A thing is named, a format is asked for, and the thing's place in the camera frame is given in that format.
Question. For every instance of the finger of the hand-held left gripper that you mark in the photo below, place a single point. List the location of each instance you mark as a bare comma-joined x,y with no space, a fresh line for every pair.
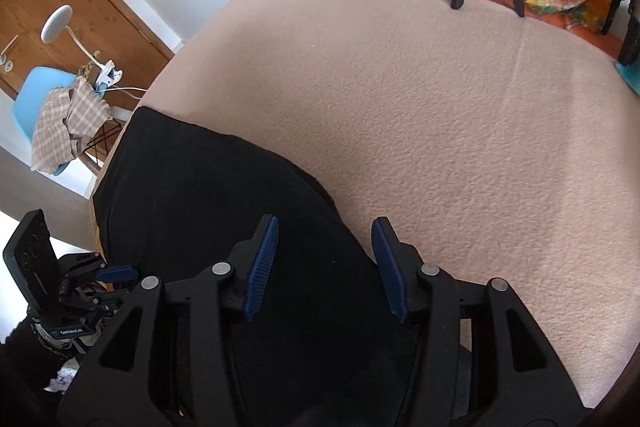
117,273

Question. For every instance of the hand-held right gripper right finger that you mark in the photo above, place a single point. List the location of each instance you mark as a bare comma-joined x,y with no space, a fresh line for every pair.
387,264

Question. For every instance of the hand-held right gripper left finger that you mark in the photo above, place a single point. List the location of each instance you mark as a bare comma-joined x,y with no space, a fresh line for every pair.
261,263

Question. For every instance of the black pants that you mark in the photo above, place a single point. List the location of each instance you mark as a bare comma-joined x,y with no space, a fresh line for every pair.
200,187

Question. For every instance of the person's left forearm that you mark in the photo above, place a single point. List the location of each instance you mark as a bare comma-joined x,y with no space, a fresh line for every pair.
25,372

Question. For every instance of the beige checked cloth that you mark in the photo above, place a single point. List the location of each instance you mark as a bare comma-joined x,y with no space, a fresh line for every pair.
55,117

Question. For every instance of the beige fleece blanket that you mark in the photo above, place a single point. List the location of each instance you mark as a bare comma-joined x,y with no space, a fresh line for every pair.
400,107

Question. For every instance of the light blue chair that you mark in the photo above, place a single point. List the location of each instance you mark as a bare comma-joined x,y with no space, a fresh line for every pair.
37,87

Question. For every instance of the white clip lamp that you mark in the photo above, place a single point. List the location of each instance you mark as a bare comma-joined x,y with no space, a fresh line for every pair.
56,22

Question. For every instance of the teal object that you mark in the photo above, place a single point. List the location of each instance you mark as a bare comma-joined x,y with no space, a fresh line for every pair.
630,76

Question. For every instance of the black stand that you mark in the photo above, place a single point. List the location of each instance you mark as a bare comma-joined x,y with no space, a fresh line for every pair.
627,32

